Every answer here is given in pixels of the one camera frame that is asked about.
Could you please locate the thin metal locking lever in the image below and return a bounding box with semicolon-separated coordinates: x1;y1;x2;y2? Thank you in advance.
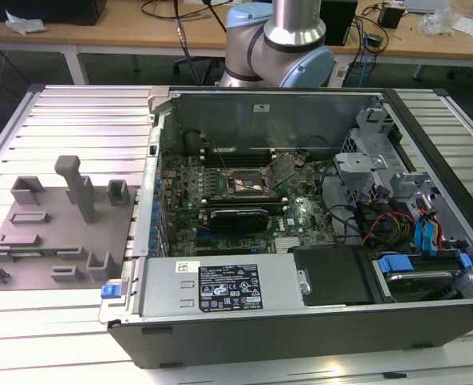
214;144;228;173

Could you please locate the black RAM slot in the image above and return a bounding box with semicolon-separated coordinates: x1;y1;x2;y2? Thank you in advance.
200;160;278;168
201;199;289;205
201;195;288;201
200;146;277;153
200;156;278;163
202;203;289;209
200;151;277;158

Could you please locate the black graphics card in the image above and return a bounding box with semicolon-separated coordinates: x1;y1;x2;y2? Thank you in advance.
208;205;270;234

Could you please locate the black cylindrical part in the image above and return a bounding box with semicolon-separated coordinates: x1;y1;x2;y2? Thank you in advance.
184;131;204;156

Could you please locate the silver finned chipset heatsink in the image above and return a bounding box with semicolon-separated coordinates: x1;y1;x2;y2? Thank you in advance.
273;237;302;254

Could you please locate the green motherboard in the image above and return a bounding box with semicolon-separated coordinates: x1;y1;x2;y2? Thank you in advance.
158;148;338;257

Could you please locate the grey power supply unit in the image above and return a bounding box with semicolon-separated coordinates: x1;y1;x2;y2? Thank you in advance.
139;256;306;318

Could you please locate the silver metal drive cage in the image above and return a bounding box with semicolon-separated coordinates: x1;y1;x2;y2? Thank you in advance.
334;106;404;189

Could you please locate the black plastic cover panel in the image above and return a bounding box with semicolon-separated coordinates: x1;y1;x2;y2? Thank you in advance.
293;245;372;306

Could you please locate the black office chair base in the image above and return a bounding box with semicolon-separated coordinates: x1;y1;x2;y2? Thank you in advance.
173;55;225;85

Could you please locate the black and silver PC case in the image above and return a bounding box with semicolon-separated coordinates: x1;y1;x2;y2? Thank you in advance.
99;86;473;370

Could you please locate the blue plastic latch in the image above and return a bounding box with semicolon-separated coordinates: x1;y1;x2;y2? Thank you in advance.
99;282;124;301

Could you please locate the grey parts rack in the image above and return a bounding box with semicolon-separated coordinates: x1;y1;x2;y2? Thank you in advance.
0;154;137;292

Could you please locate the tall black speaker box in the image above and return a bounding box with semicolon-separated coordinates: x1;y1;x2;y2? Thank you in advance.
323;0;360;47

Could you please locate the hard disk in blue carrier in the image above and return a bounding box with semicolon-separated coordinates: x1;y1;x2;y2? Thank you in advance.
374;249;473;304

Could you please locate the light wooden desk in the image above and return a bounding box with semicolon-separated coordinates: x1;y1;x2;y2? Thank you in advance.
0;0;473;85

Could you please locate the green RAM stick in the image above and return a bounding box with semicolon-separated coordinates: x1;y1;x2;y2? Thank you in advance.
8;249;59;258

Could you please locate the small black cube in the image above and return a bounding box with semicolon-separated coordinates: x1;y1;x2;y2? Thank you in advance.
378;4;405;30

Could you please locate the clear plastic bag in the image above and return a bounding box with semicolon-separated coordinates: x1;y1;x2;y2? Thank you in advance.
417;6;456;37

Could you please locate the large black box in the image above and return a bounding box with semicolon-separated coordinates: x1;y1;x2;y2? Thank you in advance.
0;0;108;24

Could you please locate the crumpled white plastic wrap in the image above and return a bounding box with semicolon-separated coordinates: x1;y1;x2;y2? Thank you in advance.
4;8;48;36

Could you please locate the white cardboard box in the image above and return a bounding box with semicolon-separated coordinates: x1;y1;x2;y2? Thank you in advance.
451;15;473;43

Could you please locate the red yellow wire bundle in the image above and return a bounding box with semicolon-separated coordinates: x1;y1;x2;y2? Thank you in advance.
360;211;418;246

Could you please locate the light blue flat cable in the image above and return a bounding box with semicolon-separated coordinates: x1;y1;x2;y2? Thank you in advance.
414;202;443;257

